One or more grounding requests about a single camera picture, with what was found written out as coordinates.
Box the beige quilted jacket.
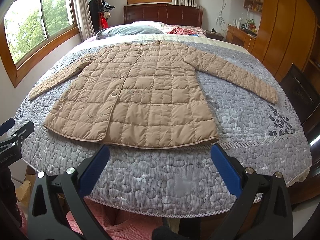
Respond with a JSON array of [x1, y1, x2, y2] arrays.
[[29, 40, 278, 149]]

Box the coat rack with clothes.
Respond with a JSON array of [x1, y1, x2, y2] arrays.
[[88, 0, 115, 33]]

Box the cardboard box on floor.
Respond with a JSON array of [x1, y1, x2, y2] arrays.
[[15, 174, 36, 207]]

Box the grey floral quilted bedspread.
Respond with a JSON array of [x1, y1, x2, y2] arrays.
[[15, 34, 312, 218]]

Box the large side window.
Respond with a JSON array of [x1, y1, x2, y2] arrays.
[[1, 0, 79, 87]]

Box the dark wooden chair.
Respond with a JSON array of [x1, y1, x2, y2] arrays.
[[280, 64, 319, 142]]

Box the light side curtain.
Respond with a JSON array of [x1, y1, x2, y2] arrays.
[[73, 0, 94, 41]]

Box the grey pillow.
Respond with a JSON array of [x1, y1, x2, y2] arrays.
[[96, 24, 164, 40]]

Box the wooden desk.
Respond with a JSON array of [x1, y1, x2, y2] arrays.
[[226, 25, 257, 53]]

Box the red patterned cloth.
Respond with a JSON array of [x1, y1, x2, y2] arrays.
[[167, 27, 198, 36]]

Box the dark wooden headboard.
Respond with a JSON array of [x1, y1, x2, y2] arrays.
[[123, 3, 203, 27]]

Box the wooden wardrobe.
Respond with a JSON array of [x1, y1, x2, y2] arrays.
[[251, 0, 319, 86]]

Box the hanging white cables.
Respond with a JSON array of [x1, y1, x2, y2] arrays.
[[216, 0, 233, 28]]

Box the wall shelf with items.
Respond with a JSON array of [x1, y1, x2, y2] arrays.
[[244, 0, 264, 13]]

